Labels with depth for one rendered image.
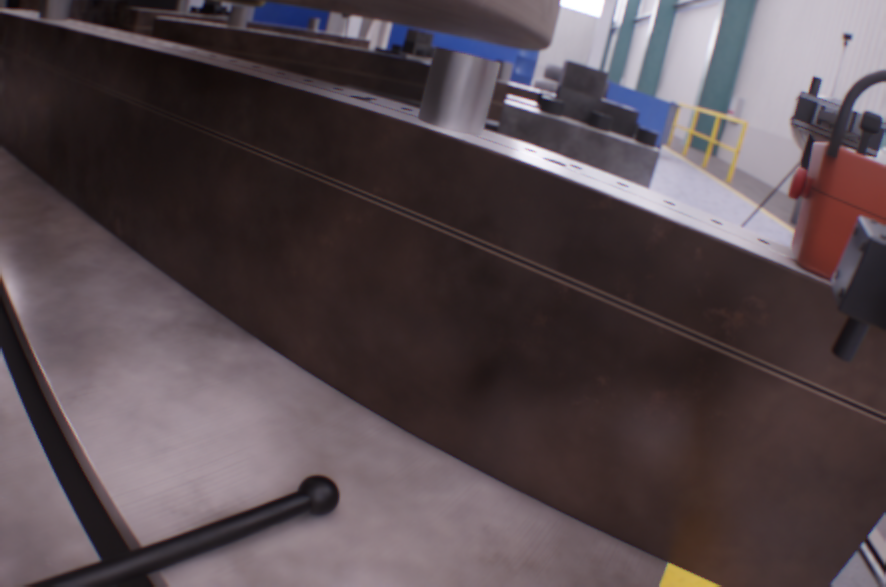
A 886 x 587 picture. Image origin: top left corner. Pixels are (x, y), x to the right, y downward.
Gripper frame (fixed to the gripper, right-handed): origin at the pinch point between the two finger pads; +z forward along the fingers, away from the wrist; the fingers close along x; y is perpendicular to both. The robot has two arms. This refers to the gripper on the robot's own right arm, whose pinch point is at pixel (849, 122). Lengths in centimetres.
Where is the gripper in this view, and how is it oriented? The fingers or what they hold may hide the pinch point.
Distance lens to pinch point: 78.7
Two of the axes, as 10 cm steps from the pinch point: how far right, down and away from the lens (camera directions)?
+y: 2.3, -9.2, -3.2
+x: 8.2, 3.6, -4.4
